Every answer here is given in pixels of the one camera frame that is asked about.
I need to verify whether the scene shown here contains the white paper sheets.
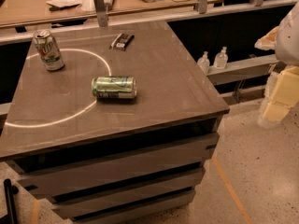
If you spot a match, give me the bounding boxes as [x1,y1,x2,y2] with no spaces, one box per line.
[47,0,81,8]

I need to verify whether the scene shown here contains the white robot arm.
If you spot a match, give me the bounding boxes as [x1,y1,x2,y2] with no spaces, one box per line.
[254,2,299,128]

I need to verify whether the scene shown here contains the grey drawer cabinet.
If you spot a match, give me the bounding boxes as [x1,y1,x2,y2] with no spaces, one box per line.
[0,21,229,224]

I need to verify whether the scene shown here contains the metal rail post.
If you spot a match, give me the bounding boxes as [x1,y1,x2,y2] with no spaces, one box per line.
[93,0,108,27]

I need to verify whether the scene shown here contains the clear sanitizer bottle right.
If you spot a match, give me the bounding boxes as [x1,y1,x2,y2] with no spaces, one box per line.
[213,47,228,69]

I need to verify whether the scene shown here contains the black stand leg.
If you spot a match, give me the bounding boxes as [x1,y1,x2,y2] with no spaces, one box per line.
[0,179,19,224]

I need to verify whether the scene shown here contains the black snack bar packet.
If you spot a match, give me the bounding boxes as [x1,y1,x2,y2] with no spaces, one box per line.
[109,33,135,51]

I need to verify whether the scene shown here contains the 7up soda can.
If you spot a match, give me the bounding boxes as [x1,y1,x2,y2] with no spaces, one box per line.
[33,30,64,71]

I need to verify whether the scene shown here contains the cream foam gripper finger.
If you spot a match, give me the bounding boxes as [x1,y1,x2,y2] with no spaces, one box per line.
[254,27,278,50]
[257,66,299,128]

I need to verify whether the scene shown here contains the green soda can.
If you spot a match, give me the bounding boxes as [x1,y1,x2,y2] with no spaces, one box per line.
[92,77,137,99]

